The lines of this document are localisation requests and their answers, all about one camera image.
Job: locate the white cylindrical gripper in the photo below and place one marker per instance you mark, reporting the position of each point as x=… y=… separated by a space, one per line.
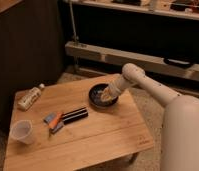
x=115 y=88

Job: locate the dark ceramic bowl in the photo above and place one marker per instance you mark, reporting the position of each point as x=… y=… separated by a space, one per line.
x=95 y=96

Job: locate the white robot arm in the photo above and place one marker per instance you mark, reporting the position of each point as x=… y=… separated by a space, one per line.
x=180 y=127

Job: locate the black rectangular box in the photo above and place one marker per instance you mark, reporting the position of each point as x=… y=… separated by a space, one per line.
x=74 y=115

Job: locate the white plastic bottle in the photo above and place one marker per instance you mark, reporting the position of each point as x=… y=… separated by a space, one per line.
x=30 y=97

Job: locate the metal shelf unit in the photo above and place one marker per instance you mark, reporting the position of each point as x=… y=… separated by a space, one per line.
x=119 y=33

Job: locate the clear plastic cup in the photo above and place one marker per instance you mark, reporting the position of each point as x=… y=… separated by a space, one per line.
x=22 y=131

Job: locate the dark wooden cabinet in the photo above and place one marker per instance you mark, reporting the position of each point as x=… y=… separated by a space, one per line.
x=30 y=50

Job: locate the orange handled tool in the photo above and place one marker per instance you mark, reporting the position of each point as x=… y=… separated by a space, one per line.
x=55 y=123

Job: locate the black handle on shelf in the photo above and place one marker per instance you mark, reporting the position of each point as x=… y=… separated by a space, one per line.
x=179 y=64

